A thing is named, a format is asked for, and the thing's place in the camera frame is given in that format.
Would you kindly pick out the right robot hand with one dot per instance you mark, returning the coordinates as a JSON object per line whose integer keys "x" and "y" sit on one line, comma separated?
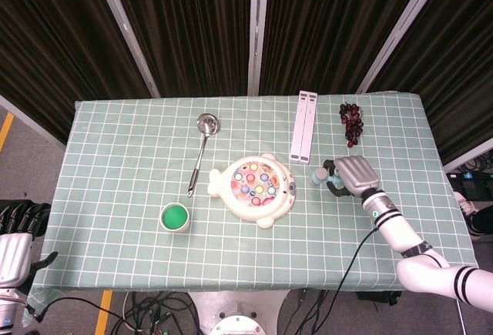
{"x": 356, "y": 175}

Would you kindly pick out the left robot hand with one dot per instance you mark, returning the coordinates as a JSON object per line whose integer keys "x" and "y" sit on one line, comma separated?
{"x": 17, "y": 235}

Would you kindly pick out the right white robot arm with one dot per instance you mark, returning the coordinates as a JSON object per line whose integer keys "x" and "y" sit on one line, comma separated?
{"x": 420, "y": 250}

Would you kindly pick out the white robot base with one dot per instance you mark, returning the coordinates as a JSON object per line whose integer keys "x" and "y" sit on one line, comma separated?
{"x": 239, "y": 313}

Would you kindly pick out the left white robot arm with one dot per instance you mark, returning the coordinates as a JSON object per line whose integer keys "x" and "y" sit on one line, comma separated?
{"x": 8, "y": 308}

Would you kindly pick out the fish-shaped toy game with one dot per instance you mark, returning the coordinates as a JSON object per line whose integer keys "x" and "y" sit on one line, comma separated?
{"x": 256, "y": 189}

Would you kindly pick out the bunch of dark red grapes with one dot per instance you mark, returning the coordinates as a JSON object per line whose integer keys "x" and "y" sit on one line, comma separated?
{"x": 351, "y": 123}

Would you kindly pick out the white rectangular bar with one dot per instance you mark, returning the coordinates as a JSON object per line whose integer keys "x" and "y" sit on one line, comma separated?
{"x": 304, "y": 127}

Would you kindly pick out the green checked tablecloth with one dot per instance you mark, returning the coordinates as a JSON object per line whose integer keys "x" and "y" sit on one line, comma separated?
{"x": 250, "y": 196}

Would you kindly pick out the black and white sneaker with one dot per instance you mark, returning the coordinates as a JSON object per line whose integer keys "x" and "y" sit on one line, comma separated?
{"x": 475, "y": 215}

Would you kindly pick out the dark curtain screen panel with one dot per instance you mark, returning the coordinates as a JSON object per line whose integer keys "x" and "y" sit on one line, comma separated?
{"x": 185, "y": 27}
{"x": 327, "y": 27}
{"x": 447, "y": 50}
{"x": 58, "y": 38}

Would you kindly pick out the steel ladle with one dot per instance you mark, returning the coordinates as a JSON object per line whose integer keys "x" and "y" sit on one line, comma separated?
{"x": 204, "y": 138}

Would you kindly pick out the white cup with green inside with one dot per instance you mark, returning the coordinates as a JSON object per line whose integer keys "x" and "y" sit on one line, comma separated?
{"x": 175, "y": 216}

